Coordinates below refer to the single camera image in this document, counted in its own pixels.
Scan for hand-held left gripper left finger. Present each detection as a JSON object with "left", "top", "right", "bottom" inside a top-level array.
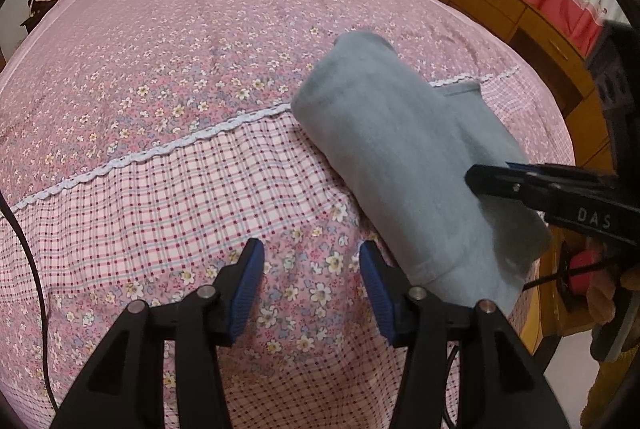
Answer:
[{"left": 50, "top": 238, "right": 266, "bottom": 429}]

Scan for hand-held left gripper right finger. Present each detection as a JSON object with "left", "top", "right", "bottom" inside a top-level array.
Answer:
[{"left": 359, "top": 239, "right": 571, "bottom": 429}]

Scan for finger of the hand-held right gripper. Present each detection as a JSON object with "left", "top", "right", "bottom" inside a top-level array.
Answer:
[
  {"left": 465, "top": 165, "right": 551, "bottom": 212},
  {"left": 505, "top": 163, "right": 618, "bottom": 187}
]

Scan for grey fleece pants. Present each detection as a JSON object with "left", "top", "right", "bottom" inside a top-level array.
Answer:
[{"left": 290, "top": 29, "right": 553, "bottom": 317}]

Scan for person's right hand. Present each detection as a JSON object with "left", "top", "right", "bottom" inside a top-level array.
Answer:
[{"left": 586, "top": 276, "right": 626, "bottom": 326}]

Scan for yellow fuzzy cloth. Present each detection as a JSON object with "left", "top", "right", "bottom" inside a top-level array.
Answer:
[{"left": 580, "top": 349, "right": 631, "bottom": 429}]

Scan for bed with pink sheet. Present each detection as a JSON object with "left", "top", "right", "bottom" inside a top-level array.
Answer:
[{"left": 0, "top": 0, "right": 573, "bottom": 429}]

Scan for thick black cable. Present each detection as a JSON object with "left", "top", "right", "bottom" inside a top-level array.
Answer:
[{"left": 0, "top": 196, "right": 63, "bottom": 410}]

